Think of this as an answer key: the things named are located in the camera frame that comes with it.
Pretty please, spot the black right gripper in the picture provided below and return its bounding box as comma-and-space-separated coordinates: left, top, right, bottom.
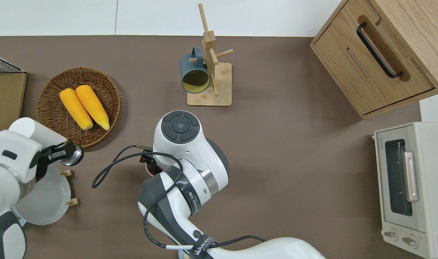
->
139, 152, 160, 167

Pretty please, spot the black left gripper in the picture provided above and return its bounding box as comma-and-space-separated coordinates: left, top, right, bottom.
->
29, 142, 76, 181

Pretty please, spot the pink mug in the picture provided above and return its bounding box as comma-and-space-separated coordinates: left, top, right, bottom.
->
146, 163, 166, 177

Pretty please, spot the round brown wicker tray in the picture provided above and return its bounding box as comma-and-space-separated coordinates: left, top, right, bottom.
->
37, 67, 121, 148

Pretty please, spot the yellow corn cob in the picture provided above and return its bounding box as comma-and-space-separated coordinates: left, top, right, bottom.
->
76, 85, 110, 131
59, 88, 93, 130

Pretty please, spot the grey plate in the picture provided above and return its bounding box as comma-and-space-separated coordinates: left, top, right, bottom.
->
12, 165, 71, 226

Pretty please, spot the wooden mug tree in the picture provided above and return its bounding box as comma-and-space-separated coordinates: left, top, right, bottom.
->
187, 4, 234, 106

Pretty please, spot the dark blue mug yellow inside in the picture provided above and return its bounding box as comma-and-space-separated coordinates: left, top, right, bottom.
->
179, 47, 210, 94

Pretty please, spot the brown table mat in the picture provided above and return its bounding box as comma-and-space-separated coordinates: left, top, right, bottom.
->
0, 35, 423, 259

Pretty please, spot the wooden drawer cabinet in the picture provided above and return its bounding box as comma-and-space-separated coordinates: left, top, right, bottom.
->
310, 0, 438, 119

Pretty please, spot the cream toaster oven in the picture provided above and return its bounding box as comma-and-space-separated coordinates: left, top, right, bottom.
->
372, 122, 438, 259

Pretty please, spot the black white wire grid basket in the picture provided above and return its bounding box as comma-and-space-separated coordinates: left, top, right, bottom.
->
0, 53, 27, 144

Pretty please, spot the black cabinet handle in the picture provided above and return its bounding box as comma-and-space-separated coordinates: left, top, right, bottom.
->
356, 22, 403, 78

